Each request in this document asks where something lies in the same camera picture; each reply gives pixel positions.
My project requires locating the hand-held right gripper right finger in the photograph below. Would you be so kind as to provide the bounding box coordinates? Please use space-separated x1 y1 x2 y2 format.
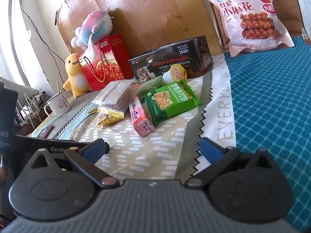
185 137 273 189

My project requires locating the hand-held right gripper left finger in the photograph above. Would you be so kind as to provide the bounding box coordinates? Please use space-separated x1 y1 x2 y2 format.
31 139 120 189

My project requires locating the clear packet with gold edge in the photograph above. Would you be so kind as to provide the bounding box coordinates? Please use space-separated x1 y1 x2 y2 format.
88 80 136 127

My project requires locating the long pink snack box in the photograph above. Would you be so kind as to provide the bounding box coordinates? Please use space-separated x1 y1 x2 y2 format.
129 95 155 137

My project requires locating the green cracker packet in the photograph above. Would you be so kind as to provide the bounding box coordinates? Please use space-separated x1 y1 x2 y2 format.
145 81 203 126

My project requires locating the white jelly cup yellow lid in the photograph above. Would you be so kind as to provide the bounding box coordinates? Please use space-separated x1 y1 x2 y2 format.
162 64 188 83

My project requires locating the dark green snack packet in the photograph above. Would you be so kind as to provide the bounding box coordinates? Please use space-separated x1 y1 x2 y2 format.
137 76 166 100

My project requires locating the dark printed tin box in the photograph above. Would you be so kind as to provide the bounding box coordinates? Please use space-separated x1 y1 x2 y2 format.
128 35 214 80

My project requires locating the smartphone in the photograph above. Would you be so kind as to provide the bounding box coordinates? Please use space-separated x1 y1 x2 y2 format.
38 125 55 139

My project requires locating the white enamel mug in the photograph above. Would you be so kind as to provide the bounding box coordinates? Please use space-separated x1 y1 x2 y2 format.
44 93 72 117

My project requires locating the patterned bed sheet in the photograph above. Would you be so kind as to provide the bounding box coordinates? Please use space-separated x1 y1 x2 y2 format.
29 53 237 178

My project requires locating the blue diamond pattern blanket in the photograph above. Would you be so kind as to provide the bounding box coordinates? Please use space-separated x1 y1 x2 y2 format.
223 36 311 231

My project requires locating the yellow duck plush toy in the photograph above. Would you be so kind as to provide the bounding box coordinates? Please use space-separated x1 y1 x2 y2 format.
63 53 91 99

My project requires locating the white curtain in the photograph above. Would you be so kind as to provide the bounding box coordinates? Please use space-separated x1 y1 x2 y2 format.
0 0 33 86

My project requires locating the red gift box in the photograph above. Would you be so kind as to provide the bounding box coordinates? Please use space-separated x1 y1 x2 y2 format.
76 33 134 92

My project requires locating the pastel plush toy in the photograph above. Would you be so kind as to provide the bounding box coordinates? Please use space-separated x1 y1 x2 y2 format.
71 8 114 58

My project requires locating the pink snack bag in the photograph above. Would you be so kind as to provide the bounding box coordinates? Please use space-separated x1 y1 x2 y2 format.
205 0 295 57

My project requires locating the wooden headboard panel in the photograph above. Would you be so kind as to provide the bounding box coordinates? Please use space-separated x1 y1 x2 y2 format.
56 0 223 57

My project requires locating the black wall cable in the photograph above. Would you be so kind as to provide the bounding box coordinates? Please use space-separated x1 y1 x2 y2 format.
21 0 71 78

